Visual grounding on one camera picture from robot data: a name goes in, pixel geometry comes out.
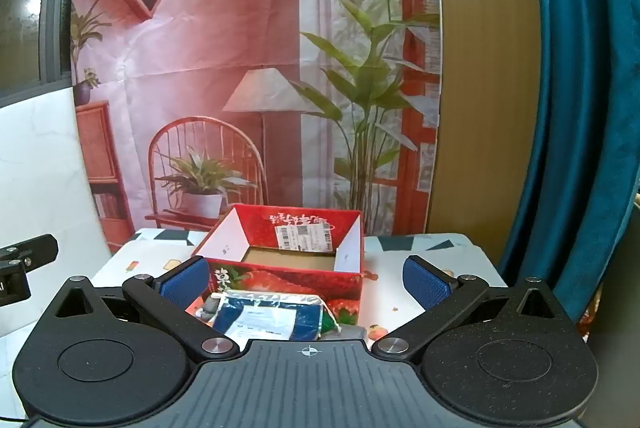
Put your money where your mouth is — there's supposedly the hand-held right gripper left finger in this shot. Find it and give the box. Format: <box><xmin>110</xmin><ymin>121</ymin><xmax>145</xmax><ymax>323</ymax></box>
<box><xmin>47</xmin><ymin>257</ymin><xmax>241</xmax><ymax>362</ymax></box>

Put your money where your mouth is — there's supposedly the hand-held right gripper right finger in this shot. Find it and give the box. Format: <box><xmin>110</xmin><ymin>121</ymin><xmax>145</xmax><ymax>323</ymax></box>
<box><xmin>372</xmin><ymin>255</ymin><xmax>569</xmax><ymax>356</ymax></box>

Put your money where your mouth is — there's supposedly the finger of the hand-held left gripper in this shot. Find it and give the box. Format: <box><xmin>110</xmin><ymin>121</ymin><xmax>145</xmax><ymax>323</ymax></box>
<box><xmin>0</xmin><ymin>233</ymin><xmax>59</xmax><ymax>270</ymax></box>

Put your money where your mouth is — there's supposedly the blue packet with white label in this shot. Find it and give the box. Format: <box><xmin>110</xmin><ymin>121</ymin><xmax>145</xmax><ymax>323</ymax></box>
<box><xmin>211</xmin><ymin>291</ymin><xmax>328</xmax><ymax>343</ymax></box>

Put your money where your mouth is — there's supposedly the red strawberry print cardboard box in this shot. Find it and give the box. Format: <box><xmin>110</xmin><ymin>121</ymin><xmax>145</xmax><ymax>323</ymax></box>
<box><xmin>191</xmin><ymin>204</ymin><xmax>365</xmax><ymax>327</ymax></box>

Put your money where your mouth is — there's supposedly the cartoon print tablecloth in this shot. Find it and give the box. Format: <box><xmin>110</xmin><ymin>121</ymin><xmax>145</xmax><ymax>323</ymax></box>
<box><xmin>91</xmin><ymin>228</ymin><xmax>510</xmax><ymax>348</ymax></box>

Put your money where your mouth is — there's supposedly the teal curtain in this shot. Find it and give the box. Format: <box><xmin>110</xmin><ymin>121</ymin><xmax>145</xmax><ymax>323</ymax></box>
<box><xmin>497</xmin><ymin>0</ymin><xmax>640</xmax><ymax>325</ymax></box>

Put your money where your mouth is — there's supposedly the wooden board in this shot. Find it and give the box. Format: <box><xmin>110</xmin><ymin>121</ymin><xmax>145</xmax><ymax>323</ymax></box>
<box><xmin>430</xmin><ymin>0</ymin><xmax>545</xmax><ymax>238</ymax></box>

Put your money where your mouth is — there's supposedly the printed room scene backdrop cloth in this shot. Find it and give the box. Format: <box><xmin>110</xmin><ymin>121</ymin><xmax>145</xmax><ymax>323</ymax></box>
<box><xmin>70</xmin><ymin>0</ymin><xmax>443</xmax><ymax>255</ymax></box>

